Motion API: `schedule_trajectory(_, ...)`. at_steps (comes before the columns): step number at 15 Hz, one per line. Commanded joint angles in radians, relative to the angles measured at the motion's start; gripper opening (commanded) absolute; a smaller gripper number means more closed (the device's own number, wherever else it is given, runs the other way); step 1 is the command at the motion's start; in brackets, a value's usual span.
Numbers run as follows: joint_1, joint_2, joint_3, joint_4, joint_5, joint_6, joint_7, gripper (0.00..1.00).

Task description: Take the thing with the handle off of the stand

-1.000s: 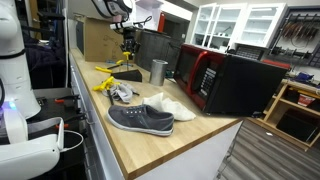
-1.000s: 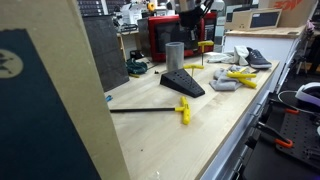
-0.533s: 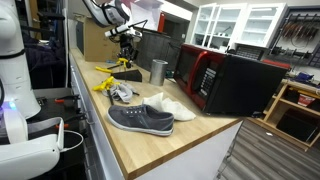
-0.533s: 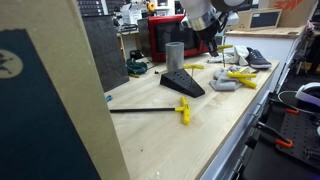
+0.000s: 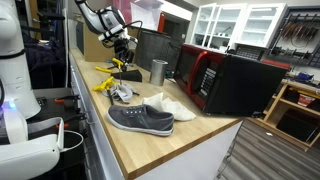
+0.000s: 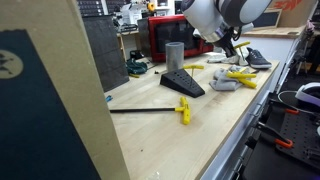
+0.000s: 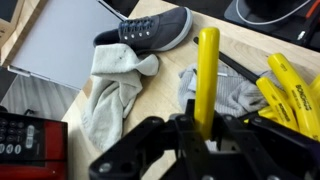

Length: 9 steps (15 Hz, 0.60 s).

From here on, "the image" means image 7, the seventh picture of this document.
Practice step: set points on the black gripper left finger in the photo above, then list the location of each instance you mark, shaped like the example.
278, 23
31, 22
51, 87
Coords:
133, 150

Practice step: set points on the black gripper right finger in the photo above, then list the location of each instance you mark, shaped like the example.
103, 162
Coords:
283, 150

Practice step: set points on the white towel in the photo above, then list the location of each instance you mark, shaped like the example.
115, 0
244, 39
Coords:
113, 93

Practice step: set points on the grey knit cloth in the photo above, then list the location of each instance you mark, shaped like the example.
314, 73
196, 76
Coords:
230, 91

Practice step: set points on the red black microwave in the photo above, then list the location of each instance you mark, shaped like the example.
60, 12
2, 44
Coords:
30, 146

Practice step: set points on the black equipment cart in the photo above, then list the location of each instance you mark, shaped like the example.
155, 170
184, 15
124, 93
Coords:
266, 28

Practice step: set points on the grey canvas sneaker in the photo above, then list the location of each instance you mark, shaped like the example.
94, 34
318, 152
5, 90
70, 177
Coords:
156, 28

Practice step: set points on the white workbench side panel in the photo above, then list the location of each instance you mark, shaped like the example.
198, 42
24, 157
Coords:
63, 43

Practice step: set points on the wooden shelf unit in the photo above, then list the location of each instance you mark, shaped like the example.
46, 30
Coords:
11, 36

